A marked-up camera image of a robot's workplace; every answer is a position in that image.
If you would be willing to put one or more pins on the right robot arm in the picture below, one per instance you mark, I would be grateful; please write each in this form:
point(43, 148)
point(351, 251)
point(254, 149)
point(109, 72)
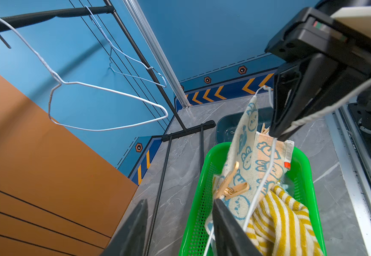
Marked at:
point(361, 109)

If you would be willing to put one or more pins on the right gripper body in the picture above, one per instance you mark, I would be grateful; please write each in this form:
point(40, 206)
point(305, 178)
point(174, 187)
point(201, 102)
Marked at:
point(311, 31)

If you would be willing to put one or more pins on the orange clothespin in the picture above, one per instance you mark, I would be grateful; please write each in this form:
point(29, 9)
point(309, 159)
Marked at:
point(264, 129)
point(226, 190)

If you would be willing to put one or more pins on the black clothes rack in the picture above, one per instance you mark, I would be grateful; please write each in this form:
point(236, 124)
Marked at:
point(12, 23)

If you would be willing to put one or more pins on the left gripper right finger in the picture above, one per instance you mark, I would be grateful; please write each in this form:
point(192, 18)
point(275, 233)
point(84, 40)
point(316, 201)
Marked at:
point(230, 239)

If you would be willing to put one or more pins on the bunny pattern towel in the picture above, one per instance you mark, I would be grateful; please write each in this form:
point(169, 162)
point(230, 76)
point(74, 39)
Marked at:
point(252, 150)

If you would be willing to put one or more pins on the dark teal tray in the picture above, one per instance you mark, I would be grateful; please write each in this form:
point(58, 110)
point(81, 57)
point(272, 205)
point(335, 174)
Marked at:
point(227, 125)

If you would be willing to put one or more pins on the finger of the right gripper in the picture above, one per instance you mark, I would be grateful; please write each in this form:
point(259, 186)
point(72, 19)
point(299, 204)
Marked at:
point(286, 81)
point(324, 82)

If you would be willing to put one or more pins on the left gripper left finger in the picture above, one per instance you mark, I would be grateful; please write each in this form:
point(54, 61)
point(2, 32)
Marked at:
point(130, 239)

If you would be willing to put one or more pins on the green plastic basket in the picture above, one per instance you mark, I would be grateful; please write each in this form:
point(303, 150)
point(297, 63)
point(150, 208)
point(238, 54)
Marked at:
point(195, 236)

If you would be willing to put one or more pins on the yellow striped towel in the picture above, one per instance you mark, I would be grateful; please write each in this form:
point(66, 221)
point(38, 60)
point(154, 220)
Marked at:
point(281, 226)

